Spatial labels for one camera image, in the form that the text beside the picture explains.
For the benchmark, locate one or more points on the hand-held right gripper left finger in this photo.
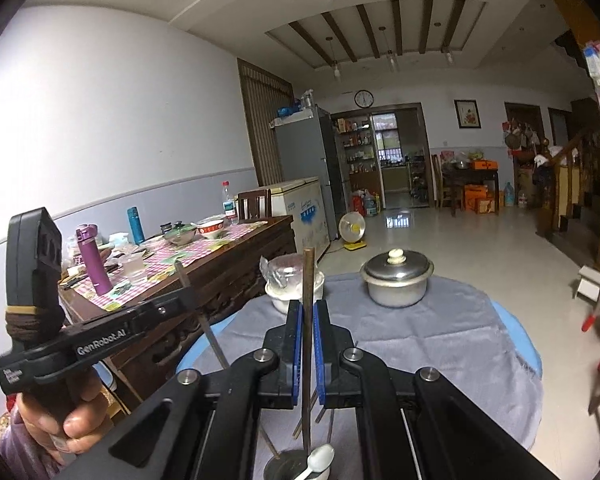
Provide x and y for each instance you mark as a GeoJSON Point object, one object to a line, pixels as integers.
{"type": "Point", "coordinates": [295, 350]}

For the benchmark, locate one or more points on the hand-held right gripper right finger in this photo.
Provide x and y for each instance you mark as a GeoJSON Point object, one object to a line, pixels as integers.
{"type": "Point", "coordinates": [322, 350]}

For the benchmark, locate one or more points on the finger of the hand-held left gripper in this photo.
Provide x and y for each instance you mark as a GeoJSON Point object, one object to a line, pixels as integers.
{"type": "Point", "coordinates": [155, 312]}

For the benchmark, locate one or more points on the wooden chopstick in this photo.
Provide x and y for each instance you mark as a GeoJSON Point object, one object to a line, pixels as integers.
{"type": "Point", "coordinates": [328, 425]}
{"type": "Point", "coordinates": [308, 280]}
{"type": "Point", "coordinates": [298, 425]}
{"type": "Point", "coordinates": [205, 325]}

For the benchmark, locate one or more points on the metal utensil cup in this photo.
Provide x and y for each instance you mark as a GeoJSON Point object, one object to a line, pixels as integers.
{"type": "Point", "coordinates": [285, 467]}

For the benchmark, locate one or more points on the person's left forearm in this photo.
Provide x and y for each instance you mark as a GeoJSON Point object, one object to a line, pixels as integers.
{"type": "Point", "coordinates": [20, 455]}

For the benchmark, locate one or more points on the person's left hand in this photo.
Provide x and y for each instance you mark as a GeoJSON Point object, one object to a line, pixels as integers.
{"type": "Point", "coordinates": [92, 420]}

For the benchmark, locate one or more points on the clear plastic cup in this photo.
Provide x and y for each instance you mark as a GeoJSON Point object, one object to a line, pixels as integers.
{"type": "Point", "coordinates": [134, 267]}

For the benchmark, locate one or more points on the white plastic basin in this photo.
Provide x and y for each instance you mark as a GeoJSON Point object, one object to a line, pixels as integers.
{"type": "Point", "coordinates": [280, 302]}

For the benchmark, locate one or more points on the purple thermos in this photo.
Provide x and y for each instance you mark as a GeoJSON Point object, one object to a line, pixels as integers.
{"type": "Point", "coordinates": [94, 265]}

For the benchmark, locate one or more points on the clear plastic bag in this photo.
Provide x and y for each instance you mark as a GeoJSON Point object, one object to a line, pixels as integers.
{"type": "Point", "coordinates": [287, 272]}

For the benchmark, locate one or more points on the dark wooden dining table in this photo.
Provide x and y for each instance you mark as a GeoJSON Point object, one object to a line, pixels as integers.
{"type": "Point", "coordinates": [230, 290]}

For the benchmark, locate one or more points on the checkered tablecloth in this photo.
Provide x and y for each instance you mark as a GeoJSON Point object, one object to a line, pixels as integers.
{"type": "Point", "coordinates": [205, 250]}

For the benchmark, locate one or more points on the glass lidded dish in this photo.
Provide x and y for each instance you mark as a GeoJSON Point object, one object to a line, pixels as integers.
{"type": "Point", "coordinates": [180, 234]}

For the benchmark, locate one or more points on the teal thermos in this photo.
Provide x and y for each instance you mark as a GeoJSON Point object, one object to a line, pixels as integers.
{"type": "Point", "coordinates": [136, 227]}

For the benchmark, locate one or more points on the aluminium pot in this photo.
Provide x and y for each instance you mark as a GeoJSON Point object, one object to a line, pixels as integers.
{"type": "Point", "coordinates": [395, 295]}

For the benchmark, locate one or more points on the red and white bowl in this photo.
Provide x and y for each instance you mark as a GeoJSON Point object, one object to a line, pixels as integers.
{"type": "Point", "coordinates": [211, 230]}

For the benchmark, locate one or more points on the white ceramic spoon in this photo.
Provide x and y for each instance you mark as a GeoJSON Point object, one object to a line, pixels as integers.
{"type": "Point", "coordinates": [322, 457]}

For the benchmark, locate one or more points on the yellow floor fan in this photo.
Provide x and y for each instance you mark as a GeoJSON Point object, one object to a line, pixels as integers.
{"type": "Point", "coordinates": [352, 227]}

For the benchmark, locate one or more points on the clear water bottle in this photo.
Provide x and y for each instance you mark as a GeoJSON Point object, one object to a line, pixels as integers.
{"type": "Point", "coordinates": [229, 205]}

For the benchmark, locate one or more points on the grey cloth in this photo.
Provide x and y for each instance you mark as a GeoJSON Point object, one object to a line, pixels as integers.
{"type": "Point", "coordinates": [455, 340]}

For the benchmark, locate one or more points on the white chest freezer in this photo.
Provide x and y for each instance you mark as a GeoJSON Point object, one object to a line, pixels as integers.
{"type": "Point", "coordinates": [305, 215]}

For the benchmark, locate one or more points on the wooden chair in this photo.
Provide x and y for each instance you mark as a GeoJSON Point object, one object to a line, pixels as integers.
{"type": "Point", "coordinates": [254, 205]}

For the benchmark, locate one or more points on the blue and yellow bottle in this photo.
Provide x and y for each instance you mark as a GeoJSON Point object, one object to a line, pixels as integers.
{"type": "Point", "coordinates": [371, 206]}

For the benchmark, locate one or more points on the blue round table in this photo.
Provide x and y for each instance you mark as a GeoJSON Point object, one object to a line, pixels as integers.
{"type": "Point", "coordinates": [517, 335]}

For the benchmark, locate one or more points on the kitchen shelf with bottles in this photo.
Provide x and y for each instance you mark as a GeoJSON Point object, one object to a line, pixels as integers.
{"type": "Point", "coordinates": [355, 155]}

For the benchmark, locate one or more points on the grey refrigerator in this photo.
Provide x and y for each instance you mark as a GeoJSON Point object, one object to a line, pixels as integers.
{"type": "Point", "coordinates": [305, 150]}

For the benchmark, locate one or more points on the orange cartons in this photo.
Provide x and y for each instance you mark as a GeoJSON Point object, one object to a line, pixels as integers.
{"type": "Point", "coordinates": [480, 200]}

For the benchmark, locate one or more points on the wooden side table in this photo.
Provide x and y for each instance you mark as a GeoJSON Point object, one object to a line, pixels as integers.
{"type": "Point", "coordinates": [472, 175]}

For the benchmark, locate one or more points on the large blue water jug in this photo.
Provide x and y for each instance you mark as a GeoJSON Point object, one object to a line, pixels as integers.
{"type": "Point", "coordinates": [508, 195]}

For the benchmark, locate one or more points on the orange gift box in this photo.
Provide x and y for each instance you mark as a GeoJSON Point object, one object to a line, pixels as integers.
{"type": "Point", "coordinates": [483, 164]}

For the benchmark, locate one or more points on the white step stool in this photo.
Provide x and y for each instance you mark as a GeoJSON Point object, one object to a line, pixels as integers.
{"type": "Point", "coordinates": [592, 282]}

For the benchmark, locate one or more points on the pendant lamp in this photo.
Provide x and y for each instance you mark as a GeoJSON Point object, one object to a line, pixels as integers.
{"type": "Point", "coordinates": [392, 60]}
{"type": "Point", "coordinates": [449, 56]}
{"type": "Point", "coordinates": [335, 67]}

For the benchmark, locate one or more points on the wooden staircase railing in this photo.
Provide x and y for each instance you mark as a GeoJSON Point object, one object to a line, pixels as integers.
{"type": "Point", "coordinates": [560, 170]}

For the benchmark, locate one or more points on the wooden slat wall panel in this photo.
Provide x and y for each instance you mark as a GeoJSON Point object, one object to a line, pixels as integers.
{"type": "Point", "coordinates": [265, 125]}

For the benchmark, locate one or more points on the round wall clock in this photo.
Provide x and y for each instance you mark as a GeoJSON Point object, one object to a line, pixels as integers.
{"type": "Point", "coordinates": [364, 98]}

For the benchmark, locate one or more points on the framed wall picture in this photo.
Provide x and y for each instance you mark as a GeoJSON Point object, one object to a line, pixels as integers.
{"type": "Point", "coordinates": [468, 114]}

